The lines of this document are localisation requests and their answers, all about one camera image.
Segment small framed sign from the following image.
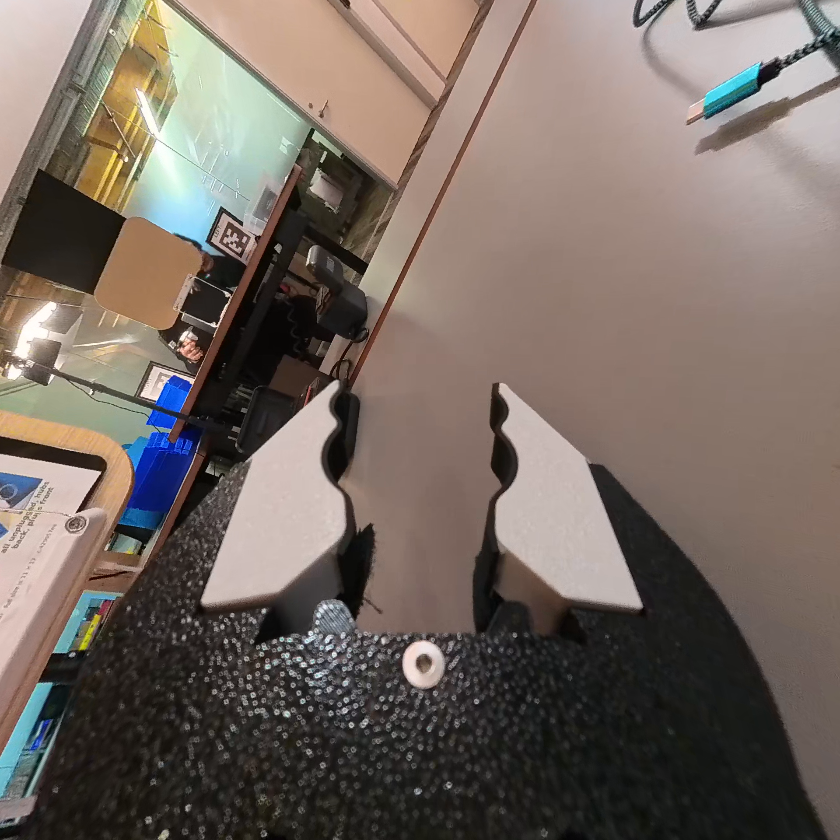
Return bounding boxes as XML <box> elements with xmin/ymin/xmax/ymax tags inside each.
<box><xmin>141</xmin><ymin>361</ymin><xmax>196</xmax><ymax>406</ymax></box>

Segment blue plastic bin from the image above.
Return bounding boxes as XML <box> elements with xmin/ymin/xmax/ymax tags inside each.
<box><xmin>121</xmin><ymin>430</ymin><xmax>204</xmax><ymax>529</ymax></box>

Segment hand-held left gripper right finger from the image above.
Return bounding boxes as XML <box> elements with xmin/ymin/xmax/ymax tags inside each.
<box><xmin>482</xmin><ymin>382</ymin><xmax>645</xmax><ymax>636</ymax></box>

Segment printed instruction poster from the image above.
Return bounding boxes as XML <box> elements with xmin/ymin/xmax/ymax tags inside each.
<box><xmin>0</xmin><ymin>453</ymin><xmax>106</xmax><ymax>592</ymax></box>

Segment framed marker sign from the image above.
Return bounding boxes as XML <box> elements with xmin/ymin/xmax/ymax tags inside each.
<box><xmin>207</xmin><ymin>207</ymin><xmax>258</xmax><ymax>265</ymax></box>

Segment black hanging panel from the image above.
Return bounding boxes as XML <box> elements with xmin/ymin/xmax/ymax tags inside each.
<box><xmin>0</xmin><ymin>169</ymin><xmax>127</xmax><ymax>295</ymax></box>

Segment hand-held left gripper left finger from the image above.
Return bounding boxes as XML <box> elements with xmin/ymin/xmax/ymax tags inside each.
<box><xmin>199</xmin><ymin>379</ymin><xmax>363</xmax><ymax>641</ymax></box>

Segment wooden desk black legs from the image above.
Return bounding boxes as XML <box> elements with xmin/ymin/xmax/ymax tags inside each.
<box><xmin>167</xmin><ymin>164</ymin><xmax>368</xmax><ymax>460</ymax></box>

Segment braided cable teal plug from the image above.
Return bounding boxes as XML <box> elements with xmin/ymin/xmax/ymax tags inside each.
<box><xmin>686</xmin><ymin>0</ymin><xmax>840</xmax><ymax>126</ymax></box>

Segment clear acrylic fixture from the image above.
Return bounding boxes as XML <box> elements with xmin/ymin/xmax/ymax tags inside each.
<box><xmin>172</xmin><ymin>276</ymin><xmax>232</xmax><ymax>329</ymax></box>

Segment clear storage container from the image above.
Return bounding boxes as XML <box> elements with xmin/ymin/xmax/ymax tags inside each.
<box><xmin>246</xmin><ymin>177</ymin><xmax>290</xmax><ymax>234</ymax></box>

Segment blue plastic tray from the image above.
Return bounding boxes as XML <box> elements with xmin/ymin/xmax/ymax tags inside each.
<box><xmin>150</xmin><ymin>377</ymin><xmax>198</xmax><ymax>427</ymax></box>

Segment studio light on stand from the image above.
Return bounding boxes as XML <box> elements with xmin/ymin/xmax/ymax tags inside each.
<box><xmin>0</xmin><ymin>338</ymin><xmax>221</xmax><ymax>431</ymax></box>

